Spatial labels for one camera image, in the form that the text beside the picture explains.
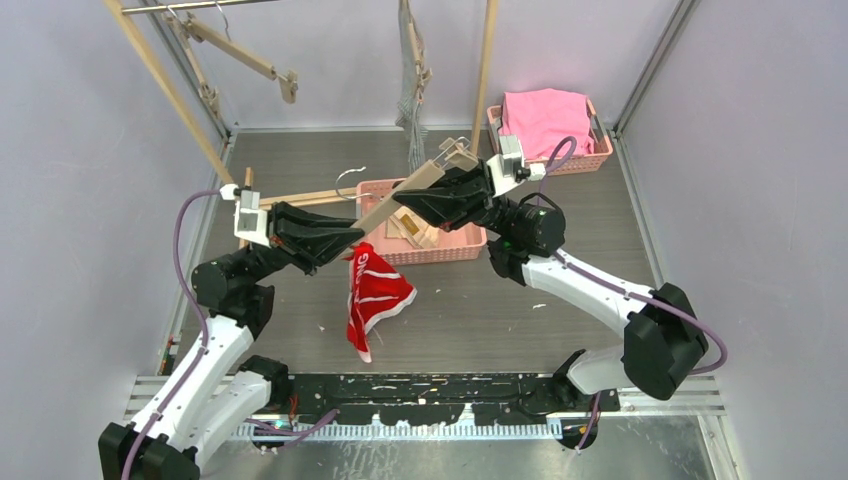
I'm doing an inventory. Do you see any grey striped underwear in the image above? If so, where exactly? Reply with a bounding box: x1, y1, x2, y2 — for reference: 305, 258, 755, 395
395, 0, 432, 173

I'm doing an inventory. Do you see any wooden clothes rack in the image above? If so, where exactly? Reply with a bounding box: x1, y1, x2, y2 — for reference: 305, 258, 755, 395
104, 0, 499, 206

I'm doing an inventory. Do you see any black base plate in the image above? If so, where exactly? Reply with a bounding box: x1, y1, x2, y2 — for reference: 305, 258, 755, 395
258, 373, 594, 426

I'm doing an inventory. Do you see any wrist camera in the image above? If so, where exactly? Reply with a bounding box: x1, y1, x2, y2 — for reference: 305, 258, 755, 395
485, 135, 547, 197
218, 183, 270, 247

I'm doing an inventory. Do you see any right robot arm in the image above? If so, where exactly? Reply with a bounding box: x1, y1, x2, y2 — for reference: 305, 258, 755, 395
378, 157, 719, 411

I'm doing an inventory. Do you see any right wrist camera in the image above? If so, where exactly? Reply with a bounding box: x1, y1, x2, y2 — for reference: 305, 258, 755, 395
485, 135, 547, 197

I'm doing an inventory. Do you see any pink basket with clothes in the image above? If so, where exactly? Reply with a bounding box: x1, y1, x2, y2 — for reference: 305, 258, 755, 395
486, 97, 615, 177

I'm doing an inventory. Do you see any red underwear white trim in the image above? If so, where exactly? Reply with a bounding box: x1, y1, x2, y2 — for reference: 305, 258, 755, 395
346, 242, 417, 363

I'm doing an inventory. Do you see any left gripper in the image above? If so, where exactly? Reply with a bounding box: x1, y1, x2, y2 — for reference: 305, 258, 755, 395
236, 202, 364, 285

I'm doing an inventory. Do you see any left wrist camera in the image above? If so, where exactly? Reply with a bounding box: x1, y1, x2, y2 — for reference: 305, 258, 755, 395
218, 183, 270, 247

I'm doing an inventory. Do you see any beige underwear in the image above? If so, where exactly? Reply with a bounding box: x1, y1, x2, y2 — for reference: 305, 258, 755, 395
386, 207, 440, 249

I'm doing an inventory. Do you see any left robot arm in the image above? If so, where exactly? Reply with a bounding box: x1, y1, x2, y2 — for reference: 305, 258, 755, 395
98, 200, 365, 479

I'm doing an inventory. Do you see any pink cloth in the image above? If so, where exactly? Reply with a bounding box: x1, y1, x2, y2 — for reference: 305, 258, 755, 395
500, 88, 595, 159

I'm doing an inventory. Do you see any empty beige clip hanger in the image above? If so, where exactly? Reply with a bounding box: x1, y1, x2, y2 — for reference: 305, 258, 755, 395
163, 13, 222, 120

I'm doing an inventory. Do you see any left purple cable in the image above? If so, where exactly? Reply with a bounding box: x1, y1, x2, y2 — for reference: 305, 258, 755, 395
119, 188, 340, 480

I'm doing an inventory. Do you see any beige hanger holding striped underwear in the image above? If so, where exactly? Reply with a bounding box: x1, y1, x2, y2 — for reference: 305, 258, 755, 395
398, 0, 433, 103

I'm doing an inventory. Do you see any empty pink basket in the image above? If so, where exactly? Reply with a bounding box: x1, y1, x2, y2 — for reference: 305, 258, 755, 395
356, 179, 487, 266

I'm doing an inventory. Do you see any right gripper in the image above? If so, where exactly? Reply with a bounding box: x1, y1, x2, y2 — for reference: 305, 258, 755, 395
392, 157, 520, 239

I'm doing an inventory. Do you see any beige hanger holding red underwear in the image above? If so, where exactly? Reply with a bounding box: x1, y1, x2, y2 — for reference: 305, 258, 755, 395
334, 135, 480, 238

